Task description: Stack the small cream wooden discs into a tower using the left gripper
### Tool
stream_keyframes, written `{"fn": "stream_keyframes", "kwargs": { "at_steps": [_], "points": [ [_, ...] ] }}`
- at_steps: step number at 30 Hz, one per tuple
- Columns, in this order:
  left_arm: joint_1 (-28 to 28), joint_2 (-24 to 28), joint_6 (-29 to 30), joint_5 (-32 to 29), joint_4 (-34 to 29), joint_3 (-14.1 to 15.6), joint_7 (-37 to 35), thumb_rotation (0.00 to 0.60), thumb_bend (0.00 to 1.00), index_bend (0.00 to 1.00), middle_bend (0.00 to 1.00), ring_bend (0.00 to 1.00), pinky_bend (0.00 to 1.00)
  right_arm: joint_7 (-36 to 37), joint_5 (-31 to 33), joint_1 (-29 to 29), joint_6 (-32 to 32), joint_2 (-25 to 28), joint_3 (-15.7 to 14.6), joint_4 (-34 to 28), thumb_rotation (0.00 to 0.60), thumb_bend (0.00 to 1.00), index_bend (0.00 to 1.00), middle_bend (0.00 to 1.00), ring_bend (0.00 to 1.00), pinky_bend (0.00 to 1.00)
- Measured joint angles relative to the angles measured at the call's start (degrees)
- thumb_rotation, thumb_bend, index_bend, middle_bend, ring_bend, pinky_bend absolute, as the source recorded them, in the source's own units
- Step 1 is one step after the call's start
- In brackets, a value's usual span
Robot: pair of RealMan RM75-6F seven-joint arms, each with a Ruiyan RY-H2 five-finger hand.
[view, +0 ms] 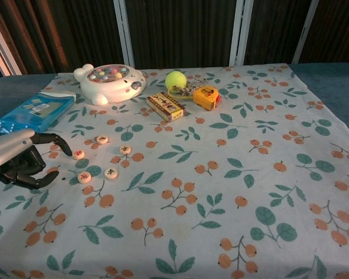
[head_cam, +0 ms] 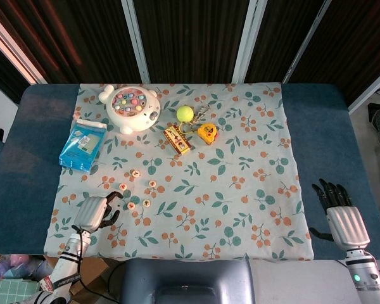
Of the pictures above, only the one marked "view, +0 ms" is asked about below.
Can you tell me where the dark ribbed partition panel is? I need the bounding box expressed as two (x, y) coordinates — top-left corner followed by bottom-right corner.
(244, 0), (314, 65)
(124, 0), (239, 69)
(298, 0), (349, 65)
(0, 0), (126, 77)

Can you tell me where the yellow red card box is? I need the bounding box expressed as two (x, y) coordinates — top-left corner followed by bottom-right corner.
(146, 91), (188, 121)

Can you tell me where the yellow tennis ball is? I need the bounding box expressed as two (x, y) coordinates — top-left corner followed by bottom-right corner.
(165, 71), (187, 90)

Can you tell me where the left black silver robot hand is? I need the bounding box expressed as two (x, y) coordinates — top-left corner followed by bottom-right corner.
(0, 128), (73, 191)

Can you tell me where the floral fruit print tablecloth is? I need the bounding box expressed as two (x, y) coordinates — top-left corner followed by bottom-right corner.
(0, 64), (349, 279)

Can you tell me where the yellow tape measure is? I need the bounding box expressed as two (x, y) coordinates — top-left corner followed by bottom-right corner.
(193, 85), (223, 111)

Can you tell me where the blue tissue pack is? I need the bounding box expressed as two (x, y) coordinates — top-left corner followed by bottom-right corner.
(0, 90), (77, 137)

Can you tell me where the white seal fishing toy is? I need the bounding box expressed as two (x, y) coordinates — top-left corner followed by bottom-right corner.
(73, 63), (147, 106)

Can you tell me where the metal keychain with ring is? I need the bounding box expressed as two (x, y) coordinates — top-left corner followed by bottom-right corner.
(177, 76), (209, 97)

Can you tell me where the white partition frame post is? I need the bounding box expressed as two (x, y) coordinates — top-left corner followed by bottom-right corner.
(113, 0), (136, 67)
(290, 0), (320, 65)
(0, 8), (23, 77)
(229, 0), (252, 66)

